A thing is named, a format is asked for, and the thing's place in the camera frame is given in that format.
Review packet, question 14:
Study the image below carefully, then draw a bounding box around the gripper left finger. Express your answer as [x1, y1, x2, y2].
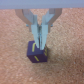
[14, 8, 43, 48]

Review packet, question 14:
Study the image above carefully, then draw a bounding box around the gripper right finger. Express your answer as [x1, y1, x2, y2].
[39, 7, 64, 49]

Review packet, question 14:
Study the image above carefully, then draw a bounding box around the purple block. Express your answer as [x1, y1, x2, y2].
[25, 40, 49, 64]

